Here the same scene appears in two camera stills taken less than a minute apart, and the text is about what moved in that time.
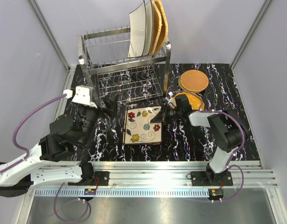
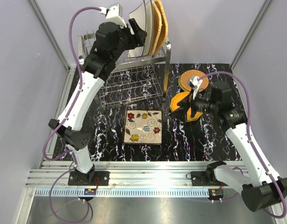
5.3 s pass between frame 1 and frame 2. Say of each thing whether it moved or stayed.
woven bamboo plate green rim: stayed
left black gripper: moved
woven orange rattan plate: stayed
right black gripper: moved
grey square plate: stayed
